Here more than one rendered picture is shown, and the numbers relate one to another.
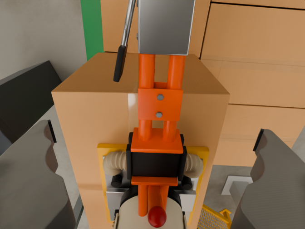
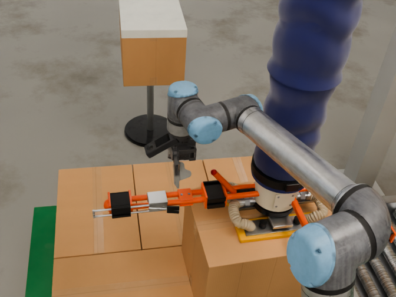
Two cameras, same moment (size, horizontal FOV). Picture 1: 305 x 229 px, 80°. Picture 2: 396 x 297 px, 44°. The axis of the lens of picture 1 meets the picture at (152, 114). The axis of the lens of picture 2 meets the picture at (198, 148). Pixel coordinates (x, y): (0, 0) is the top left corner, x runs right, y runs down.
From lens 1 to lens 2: 1.63 m
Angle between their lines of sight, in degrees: 48
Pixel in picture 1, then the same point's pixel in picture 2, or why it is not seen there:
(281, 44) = not seen: hidden behind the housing
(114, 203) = (283, 221)
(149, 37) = (162, 200)
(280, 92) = (195, 184)
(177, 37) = (160, 193)
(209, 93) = not seen: hidden behind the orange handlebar
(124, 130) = (224, 230)
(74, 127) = (231, 256)
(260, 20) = (147, 216)
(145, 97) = (182, 198)
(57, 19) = not seen: outside the picture
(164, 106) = (185, 192)
